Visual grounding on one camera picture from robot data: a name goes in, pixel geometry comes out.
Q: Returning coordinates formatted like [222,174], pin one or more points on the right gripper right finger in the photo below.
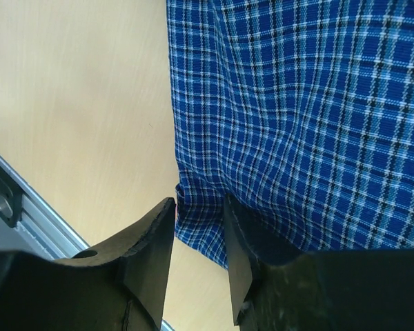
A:
[275,286]

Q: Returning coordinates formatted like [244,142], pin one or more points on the aluminium mounting rail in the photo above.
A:
[44,232]

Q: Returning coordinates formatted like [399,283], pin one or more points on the blue plaid long sleeve shirt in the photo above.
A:
[303,111]

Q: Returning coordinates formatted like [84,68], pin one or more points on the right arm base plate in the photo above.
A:
[10,213]

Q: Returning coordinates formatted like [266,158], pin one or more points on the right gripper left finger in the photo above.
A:
[118,284]

